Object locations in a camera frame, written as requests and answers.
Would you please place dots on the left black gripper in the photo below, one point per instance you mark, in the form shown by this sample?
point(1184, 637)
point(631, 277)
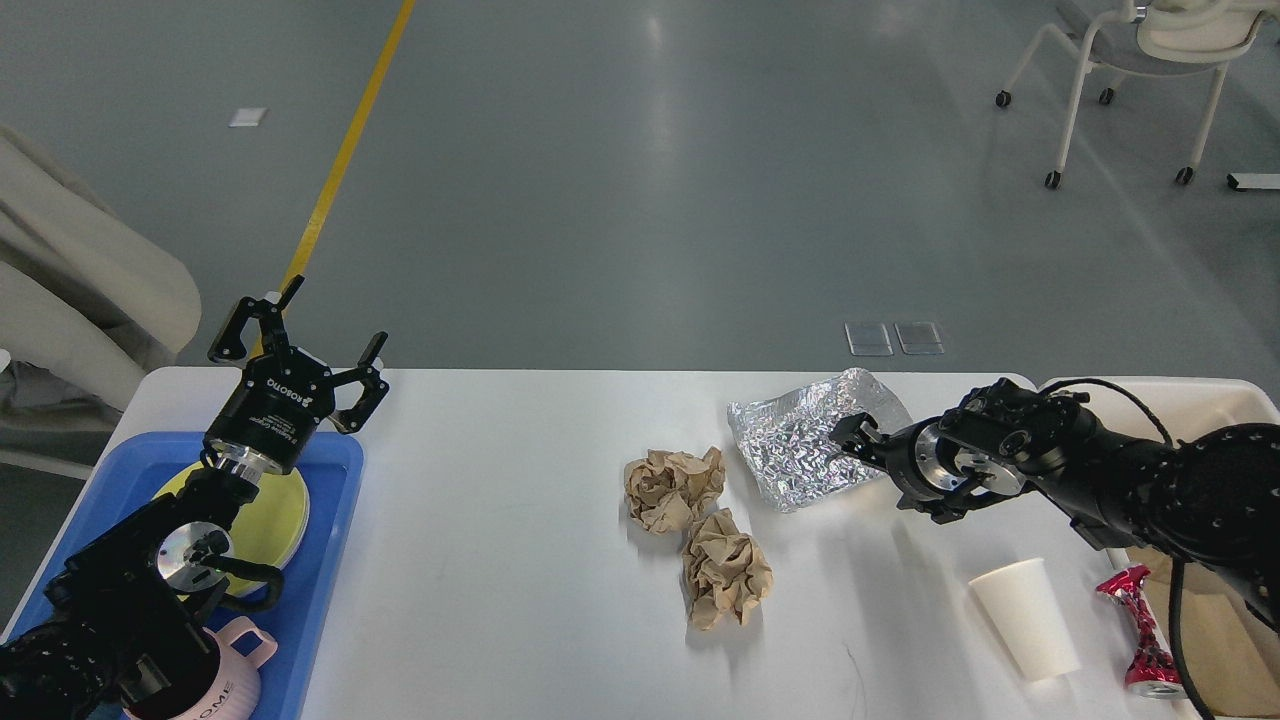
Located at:
point(281, 396)

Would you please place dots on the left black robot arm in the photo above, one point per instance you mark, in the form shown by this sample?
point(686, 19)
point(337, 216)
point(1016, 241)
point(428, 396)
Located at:
point(130, 609)

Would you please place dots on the white paper cup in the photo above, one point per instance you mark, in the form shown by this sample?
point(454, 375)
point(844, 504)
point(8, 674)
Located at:
point(1019, 600)

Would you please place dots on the floor socket plate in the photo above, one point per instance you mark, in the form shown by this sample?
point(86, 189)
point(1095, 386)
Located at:
point(919, 338)
point(868, 339)

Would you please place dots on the yellow plastic plate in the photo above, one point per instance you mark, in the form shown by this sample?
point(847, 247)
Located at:
point(267, 531)

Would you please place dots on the crushed red can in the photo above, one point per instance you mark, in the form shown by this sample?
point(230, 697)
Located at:
point(1152, 673)

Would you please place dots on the left floor socket plate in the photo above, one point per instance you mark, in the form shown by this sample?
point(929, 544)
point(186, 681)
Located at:
point(868, 339)

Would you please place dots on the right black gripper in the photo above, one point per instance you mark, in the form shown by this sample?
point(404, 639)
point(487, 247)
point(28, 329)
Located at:
point(911, 457)

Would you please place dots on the white plastic bin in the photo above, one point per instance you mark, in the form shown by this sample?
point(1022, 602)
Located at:
point(1189, 407)

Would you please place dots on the brown paper ball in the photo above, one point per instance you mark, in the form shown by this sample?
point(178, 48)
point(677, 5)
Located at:
point(668, 490)
point(725, 571)

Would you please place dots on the beige fabric cover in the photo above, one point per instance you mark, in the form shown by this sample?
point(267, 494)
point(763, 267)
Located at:
point(89, 307)

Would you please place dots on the white floor bar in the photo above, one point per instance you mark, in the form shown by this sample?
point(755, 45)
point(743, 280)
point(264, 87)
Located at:
point(1244, 182)

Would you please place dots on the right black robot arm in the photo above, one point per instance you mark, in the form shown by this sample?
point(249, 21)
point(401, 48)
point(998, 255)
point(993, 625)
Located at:
point(1212, 501)

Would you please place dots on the aluminium foil sheet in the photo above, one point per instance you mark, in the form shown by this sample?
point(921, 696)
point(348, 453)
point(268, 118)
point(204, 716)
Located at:
point(785, 440)

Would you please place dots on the right floor socket plate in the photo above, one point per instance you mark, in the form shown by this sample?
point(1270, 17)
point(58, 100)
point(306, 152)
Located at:
point(919, 338)

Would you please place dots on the pink ceramic mug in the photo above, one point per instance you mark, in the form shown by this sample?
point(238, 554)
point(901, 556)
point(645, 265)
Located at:
point(235, 675)

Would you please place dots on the white office chair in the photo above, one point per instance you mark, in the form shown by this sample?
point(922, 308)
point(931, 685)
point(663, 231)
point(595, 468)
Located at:
point(1152, 39)

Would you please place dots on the blue plastic tray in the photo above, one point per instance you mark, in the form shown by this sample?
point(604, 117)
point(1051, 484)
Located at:
point(133, 472)

